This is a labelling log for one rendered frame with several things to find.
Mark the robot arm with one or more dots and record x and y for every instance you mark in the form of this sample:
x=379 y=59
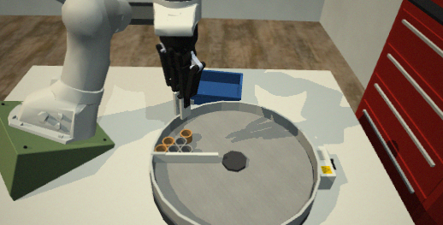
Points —
x=74 y=95

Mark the grey metal bushing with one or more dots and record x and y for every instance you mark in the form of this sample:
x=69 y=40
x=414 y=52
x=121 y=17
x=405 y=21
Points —
x=186 y=148
x=180 y=141
x=173 y=148

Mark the blue plastic crate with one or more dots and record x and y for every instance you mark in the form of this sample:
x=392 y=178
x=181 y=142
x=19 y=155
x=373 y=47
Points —
x=217 y=86

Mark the bronze bushing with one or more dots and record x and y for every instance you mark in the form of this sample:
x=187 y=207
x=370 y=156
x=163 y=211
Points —
x=161 y=148
x=168 y=140
x=188 y=133

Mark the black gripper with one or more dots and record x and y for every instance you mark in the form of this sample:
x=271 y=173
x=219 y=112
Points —
x=181 y=51

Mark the grey round turning table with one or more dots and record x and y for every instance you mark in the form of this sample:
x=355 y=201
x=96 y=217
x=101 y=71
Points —
x=249 y=165

